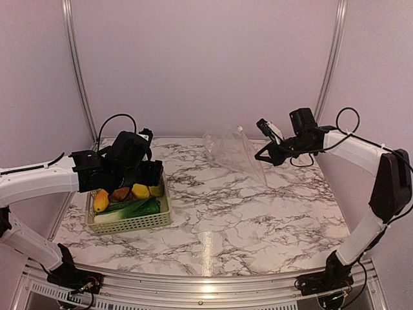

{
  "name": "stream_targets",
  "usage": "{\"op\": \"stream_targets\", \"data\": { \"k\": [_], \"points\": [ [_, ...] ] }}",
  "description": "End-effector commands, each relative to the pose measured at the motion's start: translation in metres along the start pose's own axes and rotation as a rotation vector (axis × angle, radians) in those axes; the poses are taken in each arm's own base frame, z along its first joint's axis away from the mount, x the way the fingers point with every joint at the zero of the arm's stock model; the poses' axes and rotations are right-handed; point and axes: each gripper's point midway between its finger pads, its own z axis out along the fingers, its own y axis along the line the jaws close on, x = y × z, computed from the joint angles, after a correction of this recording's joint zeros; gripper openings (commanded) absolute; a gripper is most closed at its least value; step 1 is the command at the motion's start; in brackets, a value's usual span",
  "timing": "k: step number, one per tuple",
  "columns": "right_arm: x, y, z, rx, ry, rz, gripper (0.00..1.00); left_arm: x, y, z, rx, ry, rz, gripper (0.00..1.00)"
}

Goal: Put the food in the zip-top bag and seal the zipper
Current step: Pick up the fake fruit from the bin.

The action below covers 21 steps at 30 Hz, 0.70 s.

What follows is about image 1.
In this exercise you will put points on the orange yellow mango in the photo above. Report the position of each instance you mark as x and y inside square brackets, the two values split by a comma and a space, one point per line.
[101, 201]

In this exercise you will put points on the beige perforated plastic basket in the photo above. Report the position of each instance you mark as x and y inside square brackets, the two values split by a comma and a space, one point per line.
[149, 221]

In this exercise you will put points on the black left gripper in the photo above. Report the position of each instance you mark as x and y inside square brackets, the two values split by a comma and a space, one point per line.
[152, 177]

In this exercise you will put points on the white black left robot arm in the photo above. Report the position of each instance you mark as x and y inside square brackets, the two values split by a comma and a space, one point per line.
[81, 171]

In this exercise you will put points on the left aluminium frame post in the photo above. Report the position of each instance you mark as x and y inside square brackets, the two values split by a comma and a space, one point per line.
[68, 18]

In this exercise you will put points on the aluminium frame post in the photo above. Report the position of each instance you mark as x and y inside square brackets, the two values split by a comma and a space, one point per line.
[333, 55]
[68, 18]

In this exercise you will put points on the right aluminium frame post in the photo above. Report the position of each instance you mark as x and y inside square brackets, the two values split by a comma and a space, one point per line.
[333, 55]

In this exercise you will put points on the yellow lemon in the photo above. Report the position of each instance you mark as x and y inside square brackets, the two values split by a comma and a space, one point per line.
[140, 192]

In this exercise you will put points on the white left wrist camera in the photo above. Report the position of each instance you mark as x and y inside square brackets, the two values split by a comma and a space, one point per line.
[147, 134]

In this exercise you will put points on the dark green cucumber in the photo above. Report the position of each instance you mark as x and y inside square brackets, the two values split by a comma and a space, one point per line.
[121, 205]

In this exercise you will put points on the brown potato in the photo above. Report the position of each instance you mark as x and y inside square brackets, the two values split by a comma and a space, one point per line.
[121, 195]

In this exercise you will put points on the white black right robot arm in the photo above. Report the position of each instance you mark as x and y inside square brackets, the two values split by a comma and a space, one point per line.
[390, 198]

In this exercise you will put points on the aluminium front rail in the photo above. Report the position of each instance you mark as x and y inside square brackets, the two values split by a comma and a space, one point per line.
[128, 290]

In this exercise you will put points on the green white bok choy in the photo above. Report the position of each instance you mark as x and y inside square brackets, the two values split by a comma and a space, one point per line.
[147, 207]

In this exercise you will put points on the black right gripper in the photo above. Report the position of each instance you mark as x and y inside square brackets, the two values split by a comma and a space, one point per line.
[275, 157]

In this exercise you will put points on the clear zip top bag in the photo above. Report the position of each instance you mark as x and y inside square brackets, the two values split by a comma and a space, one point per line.
[232, 150]

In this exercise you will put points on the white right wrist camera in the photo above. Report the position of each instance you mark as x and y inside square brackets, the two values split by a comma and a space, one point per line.
[270, 130]

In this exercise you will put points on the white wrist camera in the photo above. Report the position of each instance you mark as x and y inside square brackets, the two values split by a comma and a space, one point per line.
[270, 130]
[147, 134]

